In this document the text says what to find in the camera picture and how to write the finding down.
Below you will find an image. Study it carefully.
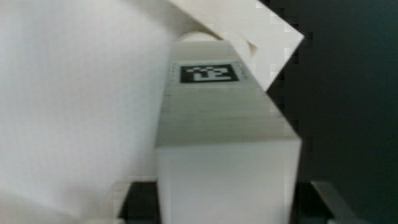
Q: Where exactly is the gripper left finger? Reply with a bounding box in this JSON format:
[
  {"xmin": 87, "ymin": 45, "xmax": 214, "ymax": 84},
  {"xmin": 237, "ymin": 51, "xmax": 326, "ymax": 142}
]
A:
[{"xmin": 102, "ymin": 180, "xmax": 160, "ymax": 224}]

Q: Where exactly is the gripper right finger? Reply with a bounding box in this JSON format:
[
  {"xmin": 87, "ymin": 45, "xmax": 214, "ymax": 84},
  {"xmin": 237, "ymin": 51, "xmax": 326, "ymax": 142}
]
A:
[{"xmin": 292, "ymin": 181, "xmax": 363, "ymax": 224}]

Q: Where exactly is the white desk leg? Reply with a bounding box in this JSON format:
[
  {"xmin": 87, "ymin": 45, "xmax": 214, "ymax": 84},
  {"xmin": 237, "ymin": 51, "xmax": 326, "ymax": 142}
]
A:
[
  {"xmin": 0, "ymin": 0, "xmax": 175, "ymax": 224},
  {"xmin": 155, "ymin": 32, "xmax": 302, "ymax": 224}
]

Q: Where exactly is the white desk top tray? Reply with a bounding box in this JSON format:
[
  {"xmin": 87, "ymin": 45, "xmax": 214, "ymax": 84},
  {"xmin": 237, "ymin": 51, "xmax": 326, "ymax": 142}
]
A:
[{"xmin": 157, "ymin": 0, "xmax": 304, "ymax": 179}]

